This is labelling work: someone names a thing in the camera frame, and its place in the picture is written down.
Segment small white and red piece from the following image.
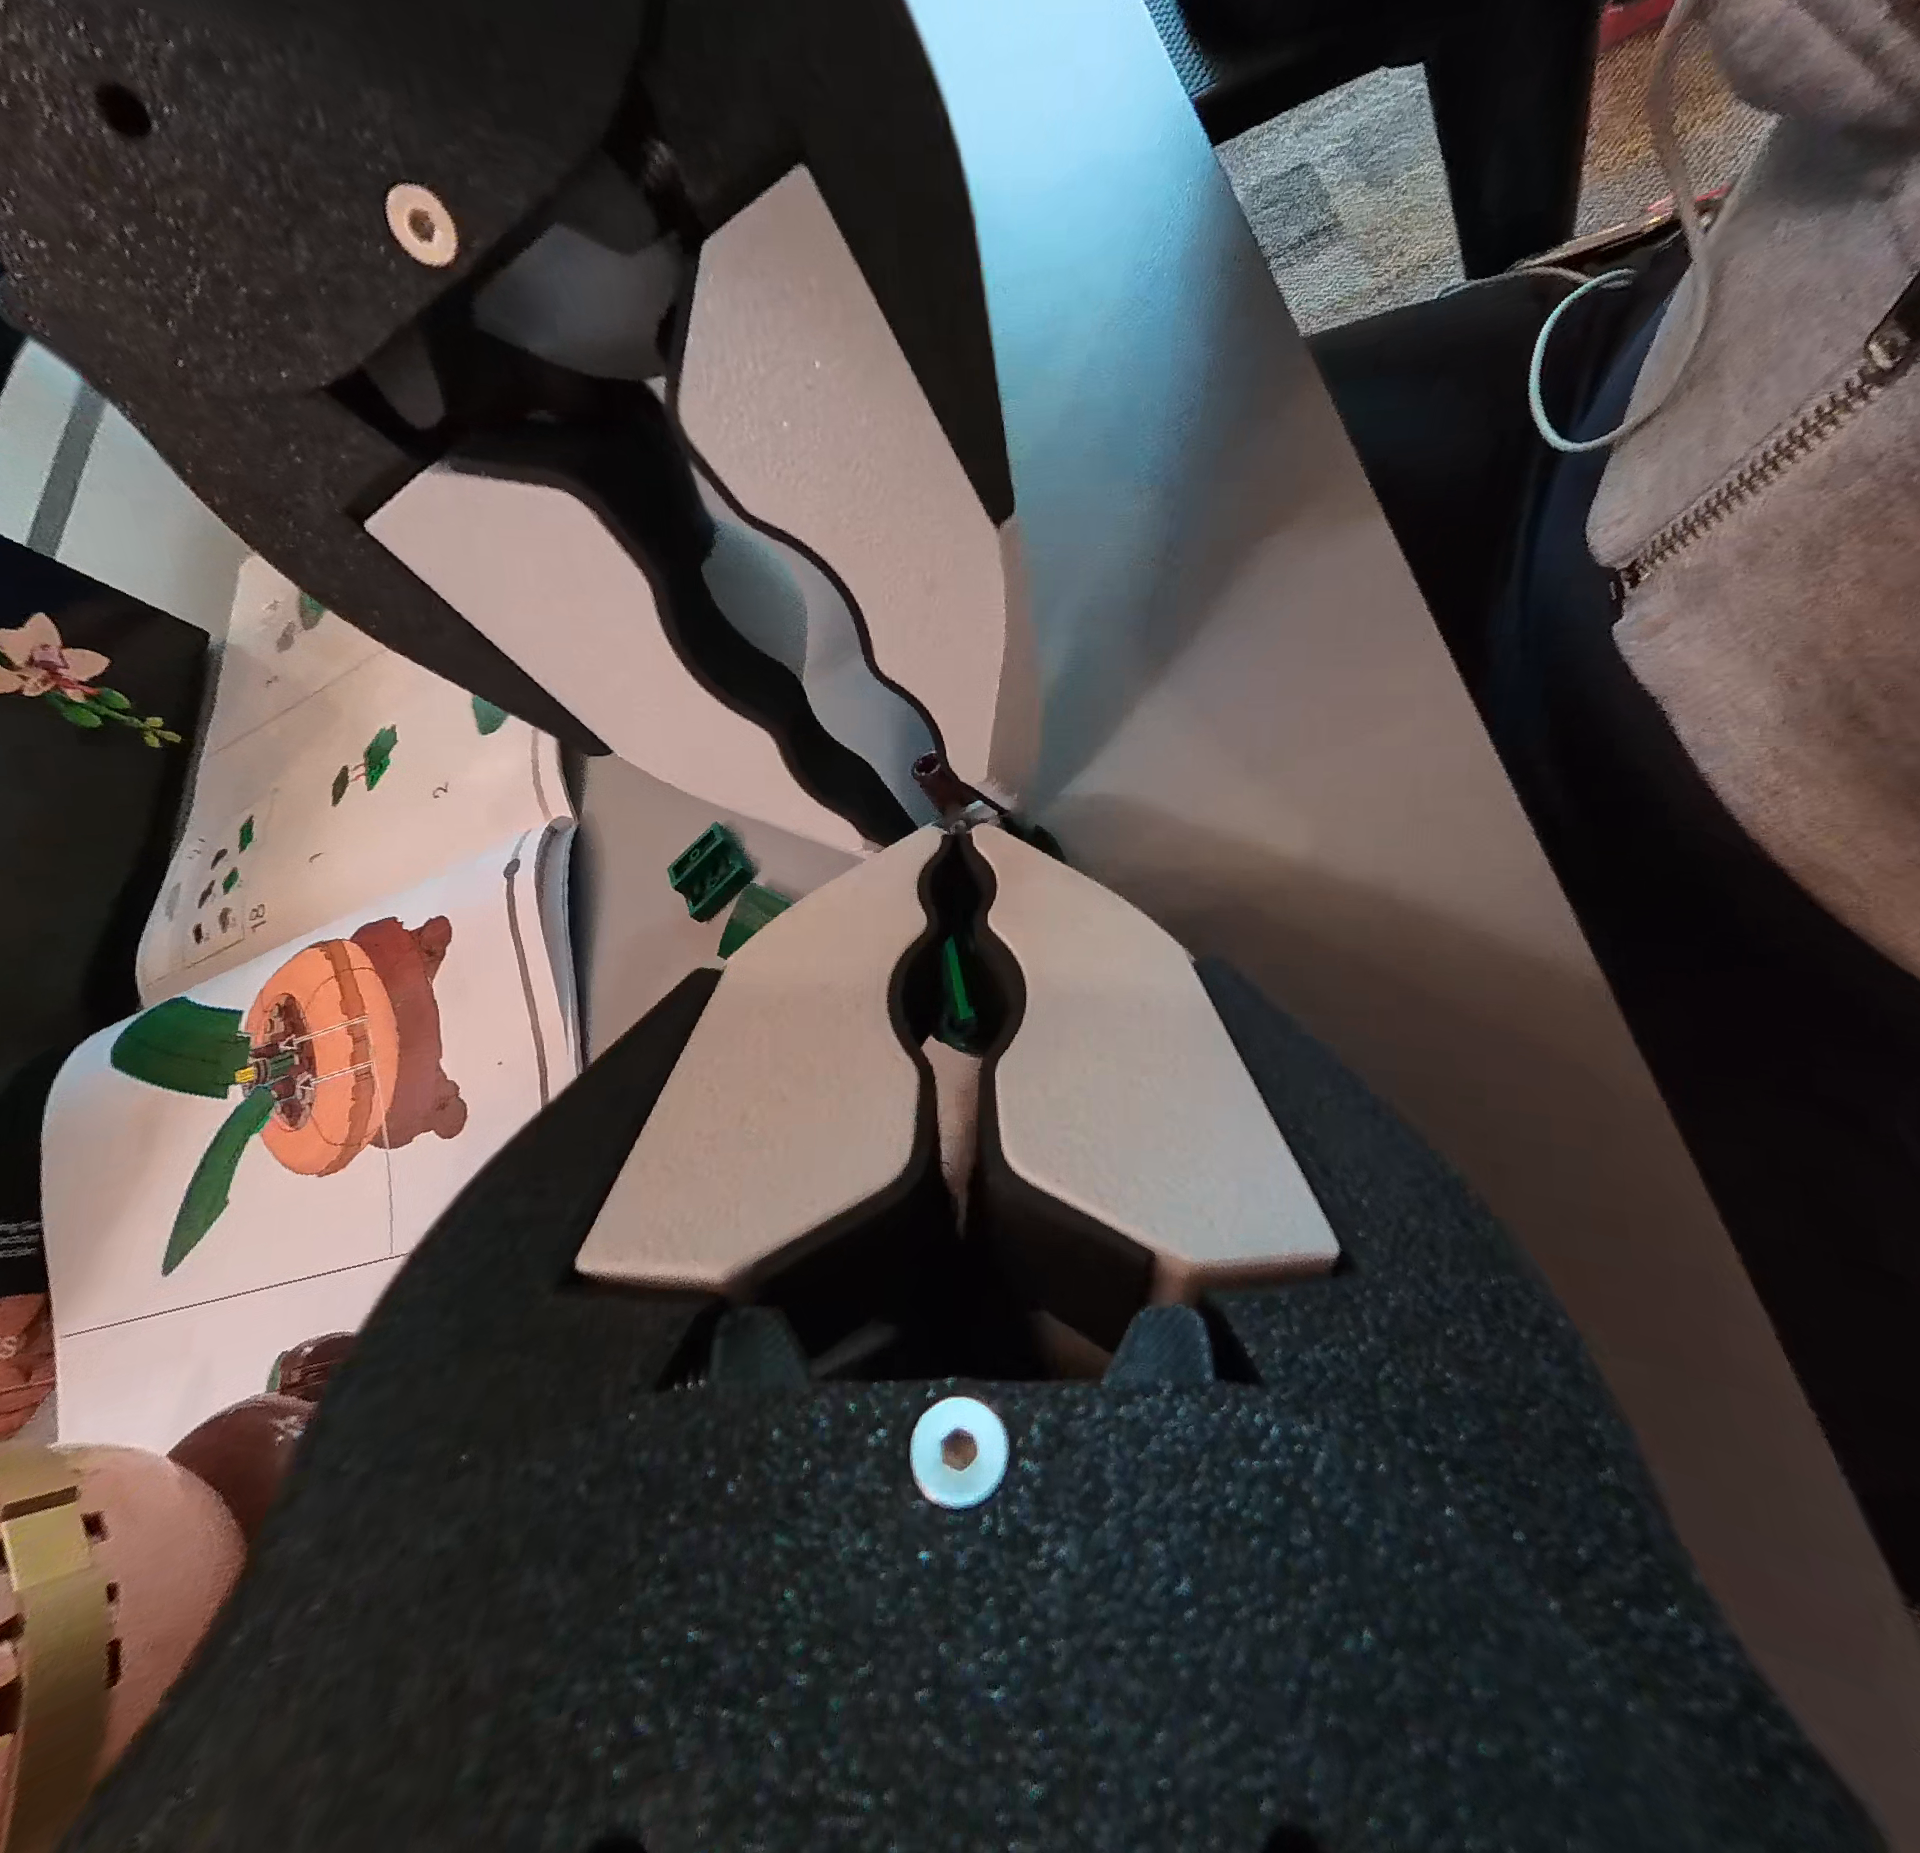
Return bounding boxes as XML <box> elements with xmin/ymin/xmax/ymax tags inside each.
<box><xmin>906</xmin><ymin>750</ymin><xmax>1005</xmax><ymax>833</ymax></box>

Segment peach brick flower pot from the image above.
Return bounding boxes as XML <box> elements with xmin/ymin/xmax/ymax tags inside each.
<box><xmin>0</xmin><ymin>1330</ymin><xmax>361</xmax><ymax>1853</ymax></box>

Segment dark pants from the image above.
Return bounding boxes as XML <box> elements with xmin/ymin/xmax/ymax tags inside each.
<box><xmin>1313</xmin><ymin>234</ymin><xmax>1920</xmax><ymax>1603</ymax></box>

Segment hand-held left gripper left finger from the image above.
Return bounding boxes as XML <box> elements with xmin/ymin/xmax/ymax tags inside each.
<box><xmin>572</xmin><ymin>827</ymin><xmax>963</xmax><ymax>1308</ymax></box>

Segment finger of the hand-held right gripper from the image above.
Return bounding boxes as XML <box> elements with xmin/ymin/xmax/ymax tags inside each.
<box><xmin>365</xmin><ymin>384</ymin><xmax>938</xmax><ymax>853</ymax></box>
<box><xmin>666</xmin><ymin>161</ymin><xmax>1028</xmax><ymax>813</ymax></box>

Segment white cord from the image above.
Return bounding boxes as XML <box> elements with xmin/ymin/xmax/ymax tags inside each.
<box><xmin>1526</xmin><ymin>0</ymin><xmax>1730</xmax><ymax>457</ymax></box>

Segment dark green brick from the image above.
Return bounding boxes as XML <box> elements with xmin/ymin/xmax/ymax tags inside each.
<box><xmin>666</xmin><ymin>825</ymin><xmax>759</xmax><ymax>917</ymax></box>

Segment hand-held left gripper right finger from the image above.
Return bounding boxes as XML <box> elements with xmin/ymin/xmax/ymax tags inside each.
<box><xmin>959</xmin><ymin>827</ymin><xmax>1339</xmax><ymax>1308</ymax></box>

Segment instruction booklet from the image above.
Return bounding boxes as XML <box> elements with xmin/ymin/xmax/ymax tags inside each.
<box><xmin>41</xmin><ymin>554</ymin><xmax>586</xmax><ymax>1450</ymax></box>

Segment black product box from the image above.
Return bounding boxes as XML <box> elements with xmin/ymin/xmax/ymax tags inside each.
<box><xmin>0</xmin><ymin>533</ymin><xmax>213</xmax><ymax>1443</ymax></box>

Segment black chair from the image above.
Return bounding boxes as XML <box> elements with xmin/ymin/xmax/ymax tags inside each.
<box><xmin>1163</xmin><ymin>0</ymin><xmax>1616</xmax><ymax>283</ymax></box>

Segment white desk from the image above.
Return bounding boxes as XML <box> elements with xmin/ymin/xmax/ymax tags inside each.
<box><xmin>570</xmin><ymin>0</ymin><xmax>1893</xmax><ymax>1825</ymax></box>

